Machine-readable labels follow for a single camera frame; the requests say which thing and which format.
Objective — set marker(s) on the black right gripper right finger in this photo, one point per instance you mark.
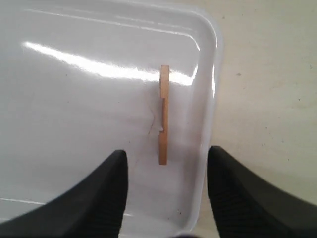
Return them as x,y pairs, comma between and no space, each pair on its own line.
246,206

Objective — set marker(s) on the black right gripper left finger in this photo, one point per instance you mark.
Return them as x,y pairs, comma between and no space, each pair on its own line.
93,208

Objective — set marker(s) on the white plastic tray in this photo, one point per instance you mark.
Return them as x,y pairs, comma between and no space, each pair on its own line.
80,79

